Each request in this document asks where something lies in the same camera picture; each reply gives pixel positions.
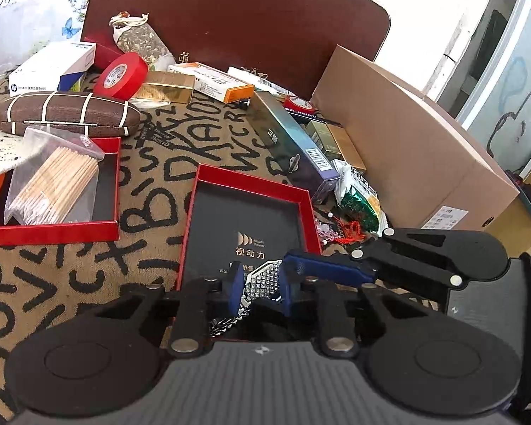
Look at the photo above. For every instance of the red tape roll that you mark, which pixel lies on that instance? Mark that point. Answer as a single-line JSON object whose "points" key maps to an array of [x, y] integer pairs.
{"points": [[128, 75]]}

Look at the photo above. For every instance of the long dark teal box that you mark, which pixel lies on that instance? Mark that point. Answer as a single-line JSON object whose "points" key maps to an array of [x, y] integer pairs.
{"points": [[292, 141]]}

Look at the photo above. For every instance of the black slim bar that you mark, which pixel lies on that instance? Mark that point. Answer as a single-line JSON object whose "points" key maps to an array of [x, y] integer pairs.
{"points": [[318, 118]]}

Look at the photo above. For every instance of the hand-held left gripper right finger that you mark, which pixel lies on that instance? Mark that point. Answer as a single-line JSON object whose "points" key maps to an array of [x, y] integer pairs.
{"points": [[292, 294]]}

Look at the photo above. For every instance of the red tray box black insert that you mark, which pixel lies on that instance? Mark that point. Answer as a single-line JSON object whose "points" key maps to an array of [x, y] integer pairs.
{"points": [[230, 212]]}

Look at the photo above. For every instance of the gold foil box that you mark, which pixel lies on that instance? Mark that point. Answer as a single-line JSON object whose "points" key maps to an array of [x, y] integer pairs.
{"points": [[168, 88]]}

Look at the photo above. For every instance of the tan letter print cloth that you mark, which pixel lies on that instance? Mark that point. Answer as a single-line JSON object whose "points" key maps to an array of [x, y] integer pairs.
{"points": [[71, 283]]}

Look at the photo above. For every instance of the white speckled disc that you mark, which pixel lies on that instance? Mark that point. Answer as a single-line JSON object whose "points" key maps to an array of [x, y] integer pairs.
{"points": [[2, 155]]}

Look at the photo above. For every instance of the green white foil packet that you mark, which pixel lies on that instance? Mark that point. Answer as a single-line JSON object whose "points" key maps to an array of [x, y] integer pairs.
{"points": [[358, 195]]}

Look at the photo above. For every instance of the red box lid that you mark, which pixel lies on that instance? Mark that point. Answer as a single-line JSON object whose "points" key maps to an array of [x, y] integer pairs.
{"points": [[48, 234]]}

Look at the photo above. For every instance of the brown striped glasses case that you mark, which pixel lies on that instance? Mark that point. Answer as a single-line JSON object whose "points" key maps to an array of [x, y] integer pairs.
{"points": [[66, 113]]}

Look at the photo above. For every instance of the white blue carton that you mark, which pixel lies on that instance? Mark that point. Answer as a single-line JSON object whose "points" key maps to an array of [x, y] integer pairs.
{"points": [[44, 66]]}

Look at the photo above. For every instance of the bag of cotton swabs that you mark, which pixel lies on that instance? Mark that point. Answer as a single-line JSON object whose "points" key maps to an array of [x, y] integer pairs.
{"points": [[53, 186]]}

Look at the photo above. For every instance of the large brown cardboard box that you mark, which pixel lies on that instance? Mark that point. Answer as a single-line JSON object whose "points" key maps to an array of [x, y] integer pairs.
{"points": [[402, 133]]}

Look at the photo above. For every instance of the dark red box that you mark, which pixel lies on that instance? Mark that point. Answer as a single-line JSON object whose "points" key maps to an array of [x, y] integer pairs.
{"points": [[106, 51]]}

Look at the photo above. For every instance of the small open cardboard box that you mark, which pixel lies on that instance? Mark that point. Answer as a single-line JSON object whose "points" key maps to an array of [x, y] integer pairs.
{"points": [[513, 225]]}

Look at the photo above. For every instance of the olive gold small box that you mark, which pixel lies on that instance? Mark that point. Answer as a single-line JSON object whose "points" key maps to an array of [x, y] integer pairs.
{"points": [[318, 139]]}

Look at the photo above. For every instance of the small black object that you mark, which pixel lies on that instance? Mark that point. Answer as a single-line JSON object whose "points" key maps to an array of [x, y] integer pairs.
{"points": [[244, 103]]}

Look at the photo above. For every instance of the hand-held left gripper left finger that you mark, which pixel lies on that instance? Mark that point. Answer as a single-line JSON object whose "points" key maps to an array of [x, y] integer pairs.
{"points": [[234, 288]]}

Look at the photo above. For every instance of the silver metal watch band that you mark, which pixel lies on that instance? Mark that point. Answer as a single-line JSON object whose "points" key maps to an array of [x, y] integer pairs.
{"points": [[261, 285]]}

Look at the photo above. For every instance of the small red round tin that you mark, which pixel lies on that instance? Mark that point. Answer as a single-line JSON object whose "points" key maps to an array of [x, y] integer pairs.
{"points": [[298, 104]]}

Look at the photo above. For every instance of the white orange medicine box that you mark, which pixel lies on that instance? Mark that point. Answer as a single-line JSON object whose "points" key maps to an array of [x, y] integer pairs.
{"points": [[212, 82]]}

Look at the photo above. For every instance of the white floral butterfly box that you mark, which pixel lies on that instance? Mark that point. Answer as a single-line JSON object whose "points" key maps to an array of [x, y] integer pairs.
{"points": [[22, 22]]}

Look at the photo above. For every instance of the white slim carton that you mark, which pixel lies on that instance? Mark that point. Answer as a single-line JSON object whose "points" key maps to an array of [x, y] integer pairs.
{"points": [[256, 79]]}

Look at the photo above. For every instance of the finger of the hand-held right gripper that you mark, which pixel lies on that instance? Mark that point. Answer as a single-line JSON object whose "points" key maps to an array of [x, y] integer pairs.
{"points": [[327, 268], [418, 295]]}

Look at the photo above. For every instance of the brown wooden desktop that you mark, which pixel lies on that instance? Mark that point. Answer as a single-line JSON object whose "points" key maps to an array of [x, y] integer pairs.
{"points": [[248, 17]]}

